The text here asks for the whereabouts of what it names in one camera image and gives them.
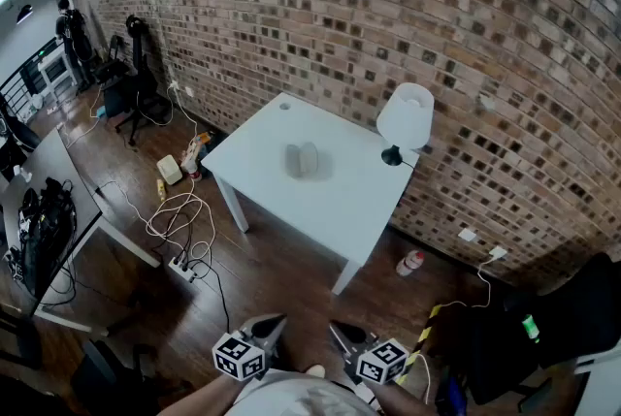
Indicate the person's right forearm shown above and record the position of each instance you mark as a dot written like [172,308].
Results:
[402,402]

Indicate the person's left forearm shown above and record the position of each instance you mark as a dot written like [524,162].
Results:
[204,397]

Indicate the yellow bottle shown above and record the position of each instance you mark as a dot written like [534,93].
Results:
[160,190]

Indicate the person's right shoe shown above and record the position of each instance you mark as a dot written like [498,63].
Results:
[315,371]

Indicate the black office chair with headrest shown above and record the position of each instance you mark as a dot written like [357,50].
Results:
[143,79]

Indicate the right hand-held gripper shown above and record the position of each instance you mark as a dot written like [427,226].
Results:
[383,361]

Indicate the plastic bottle with red cap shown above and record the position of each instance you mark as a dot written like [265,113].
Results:
[410,263]

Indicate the grey desk with white legs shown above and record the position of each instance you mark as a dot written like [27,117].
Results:
[63,171]

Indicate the white plug adapter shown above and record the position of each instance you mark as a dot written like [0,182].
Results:
[497,252]

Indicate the white shelf unit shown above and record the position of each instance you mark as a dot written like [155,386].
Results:
[53,70]

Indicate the beige box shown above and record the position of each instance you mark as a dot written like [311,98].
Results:
[170,169]

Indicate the grey oval object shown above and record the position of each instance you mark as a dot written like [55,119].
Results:
[302,159]

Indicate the black mesh office chair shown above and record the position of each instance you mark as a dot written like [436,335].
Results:
[582,307]

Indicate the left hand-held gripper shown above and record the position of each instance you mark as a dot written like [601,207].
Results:
[238,356]

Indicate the white plug charger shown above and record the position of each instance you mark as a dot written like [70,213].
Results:
[173,86]

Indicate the black pendant lamp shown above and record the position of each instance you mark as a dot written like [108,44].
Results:
[24,12]

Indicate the white table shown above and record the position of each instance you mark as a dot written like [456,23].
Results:
[291,210]

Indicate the yellow and black hazard tape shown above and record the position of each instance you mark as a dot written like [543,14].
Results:
[427,331]

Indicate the white and orange power strip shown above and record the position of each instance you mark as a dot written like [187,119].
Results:
[193,152]

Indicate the green bottle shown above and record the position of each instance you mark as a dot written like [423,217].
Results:
[530,327]

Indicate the person's white t-shirt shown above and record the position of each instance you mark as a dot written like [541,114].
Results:
[301,397]

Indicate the white shade table lamp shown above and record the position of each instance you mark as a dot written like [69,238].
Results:
[406,116]

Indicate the black metal railing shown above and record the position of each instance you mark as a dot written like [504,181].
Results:
[19,79]

